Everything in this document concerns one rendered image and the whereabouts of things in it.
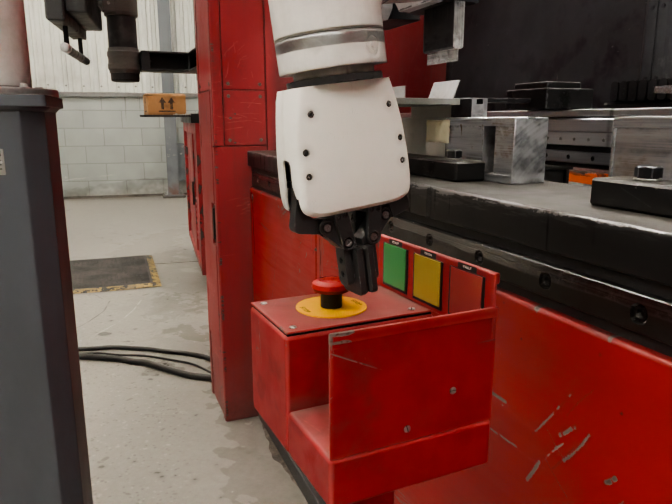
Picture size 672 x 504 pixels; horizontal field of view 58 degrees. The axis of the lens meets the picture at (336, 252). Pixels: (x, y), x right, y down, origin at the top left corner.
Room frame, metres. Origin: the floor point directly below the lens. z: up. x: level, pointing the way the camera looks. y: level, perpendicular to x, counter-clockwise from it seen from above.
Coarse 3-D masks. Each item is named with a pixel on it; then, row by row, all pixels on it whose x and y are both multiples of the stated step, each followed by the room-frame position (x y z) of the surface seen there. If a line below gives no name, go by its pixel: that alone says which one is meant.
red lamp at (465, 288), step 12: (456, 276) 0.54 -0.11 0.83; (468, 276) 0.52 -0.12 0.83; (480, 276) 0.51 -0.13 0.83; (456, 288) 0.54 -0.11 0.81; (468, 288) 0.52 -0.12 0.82; (480, 288) 0.51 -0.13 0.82; (456, 300) 0.54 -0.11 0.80; (468, 300) 0.52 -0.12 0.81; (480, 300) 0.51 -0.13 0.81; (456, 312) 0.54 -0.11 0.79
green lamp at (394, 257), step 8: (384, 248) 0.66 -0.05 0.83; (392, 248) 0.64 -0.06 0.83; (400, 248) 0.63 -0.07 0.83; (384, 256) 0.66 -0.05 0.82; (392, 256) 0.64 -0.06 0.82; (400, 256) 0.63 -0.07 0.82; (384, 264) 0.66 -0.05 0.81; (392, 264) 0.64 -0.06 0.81; (400, 264) 0.63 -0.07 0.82; (384, 272) 0.66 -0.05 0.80; (392, 272) 0.64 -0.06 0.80; (400, 272) 0.63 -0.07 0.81; (384, 280) 0.66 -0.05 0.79; (392, 280) 0.64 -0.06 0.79; (400, 280) 0.63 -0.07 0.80; (400, 288) 0.63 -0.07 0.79
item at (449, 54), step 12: (432, 12) 1.13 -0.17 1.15; (444, 12) 1.09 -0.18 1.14; (456, 12) 1.07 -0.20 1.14; (432, 24) 1.13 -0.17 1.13; (444, 24) 1.09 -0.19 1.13; (456, 24) 1.07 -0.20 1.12; (432, 36) 1.13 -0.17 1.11; (444, 36) 1.09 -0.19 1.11; (456, 36) 1.07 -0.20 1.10; (432, 48) 1.13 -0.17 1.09; (444, 48) 1.09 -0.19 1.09; (456, 48) 1.07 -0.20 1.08; (432, 60) 1.14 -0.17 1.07; (444, 60) 1.10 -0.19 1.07; (456, 60) 1.07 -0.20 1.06
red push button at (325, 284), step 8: (320, 280) 0.58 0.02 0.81; (328, 280) 0.58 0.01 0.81; (336, 280) 0.58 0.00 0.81; (312, 288) 0.58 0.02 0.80; (320, 288) 0.57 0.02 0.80; (328, 288) 0.57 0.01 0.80; (336, 288) 0.57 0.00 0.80; (344, 288) 0.58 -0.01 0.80; (320, 296) 0.59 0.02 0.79; (328, 296) 0.58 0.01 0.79; (336, 296) 0.58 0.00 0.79; (328, 304) 0.58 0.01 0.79; (336, 304) 0.58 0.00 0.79
